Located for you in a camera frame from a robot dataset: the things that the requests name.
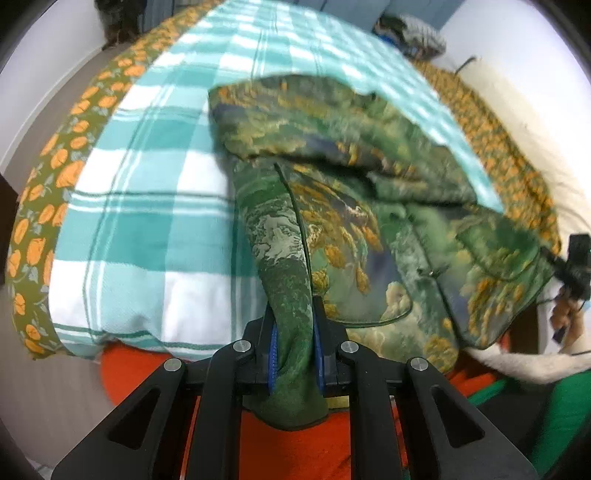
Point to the white fleece cloth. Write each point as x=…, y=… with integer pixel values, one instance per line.
x=521, y=364

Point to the orange blanket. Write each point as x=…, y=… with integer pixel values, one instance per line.
x=134, y=369

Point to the orange floral bed sheet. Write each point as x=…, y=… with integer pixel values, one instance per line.
x=60, y=161

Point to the dark hanging coat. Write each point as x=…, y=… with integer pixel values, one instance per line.
x=120, y=21

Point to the teal checked blanket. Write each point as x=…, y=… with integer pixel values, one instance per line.
x=152, y=230

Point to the green cloth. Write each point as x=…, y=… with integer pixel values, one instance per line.
x=554, y=415

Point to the blue curtain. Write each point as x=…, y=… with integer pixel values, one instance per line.
x=415, y=7

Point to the green landscape print jacket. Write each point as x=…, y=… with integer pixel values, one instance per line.
x=369, y=207

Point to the person's right hand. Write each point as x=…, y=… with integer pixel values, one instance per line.
x=579, y=330

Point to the orange floral duvet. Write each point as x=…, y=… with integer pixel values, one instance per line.
x=508, y=157

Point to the grey striped cloth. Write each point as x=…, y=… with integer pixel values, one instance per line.
x=425, y=34

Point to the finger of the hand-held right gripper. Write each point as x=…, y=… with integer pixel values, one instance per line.
x=560, y=270

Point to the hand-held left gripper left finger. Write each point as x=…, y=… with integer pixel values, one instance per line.
x=273, y=364

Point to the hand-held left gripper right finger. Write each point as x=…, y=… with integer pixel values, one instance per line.
x=319, y=364

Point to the black clothes pile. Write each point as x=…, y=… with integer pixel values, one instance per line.
x=390, y=25

